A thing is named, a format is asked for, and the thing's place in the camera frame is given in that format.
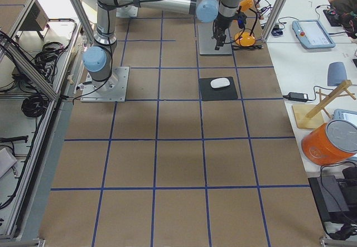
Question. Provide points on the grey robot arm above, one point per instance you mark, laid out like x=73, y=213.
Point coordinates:
x=158, y=21

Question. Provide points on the black power adapter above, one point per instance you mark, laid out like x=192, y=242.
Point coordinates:
x=293, y=96

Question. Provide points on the black mousepad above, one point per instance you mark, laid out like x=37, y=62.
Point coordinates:
x=210, y=94

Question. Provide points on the grey blue speaker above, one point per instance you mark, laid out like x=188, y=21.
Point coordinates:
x=336, y=74

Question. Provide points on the white computer mouse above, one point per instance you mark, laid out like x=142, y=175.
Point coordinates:
x=219, y=83

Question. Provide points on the grey closed laptop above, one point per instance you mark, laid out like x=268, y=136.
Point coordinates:
x=207, y=43

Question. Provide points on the orange cylindrical container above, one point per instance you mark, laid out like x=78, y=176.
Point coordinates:
x=330, y=143

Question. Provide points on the blue teach pendant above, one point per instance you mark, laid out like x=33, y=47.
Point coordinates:
x=347, y=115
x=312, y=35

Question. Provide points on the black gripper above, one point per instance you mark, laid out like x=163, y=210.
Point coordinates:
x=222, y=24

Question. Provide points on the orange desk lamp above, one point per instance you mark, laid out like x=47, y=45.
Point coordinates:
x=244, y=38

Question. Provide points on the wooden stand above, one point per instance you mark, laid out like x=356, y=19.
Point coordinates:
x=310, y=116

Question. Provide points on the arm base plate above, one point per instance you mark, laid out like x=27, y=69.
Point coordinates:
x=114, y=89
x=127, y=12

